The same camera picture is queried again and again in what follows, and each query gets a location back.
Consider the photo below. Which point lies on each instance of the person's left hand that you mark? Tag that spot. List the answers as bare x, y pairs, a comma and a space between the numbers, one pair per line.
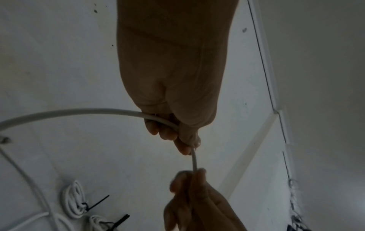
171, 74

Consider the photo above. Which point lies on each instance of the person's right hand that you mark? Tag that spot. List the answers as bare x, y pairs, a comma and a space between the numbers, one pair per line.
205, 207

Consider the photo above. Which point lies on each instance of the person's left forearm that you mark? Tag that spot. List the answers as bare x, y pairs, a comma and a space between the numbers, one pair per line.
176, 15

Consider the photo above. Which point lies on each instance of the black zip tie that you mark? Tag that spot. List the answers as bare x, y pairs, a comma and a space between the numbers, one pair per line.
95, 202
119, 222

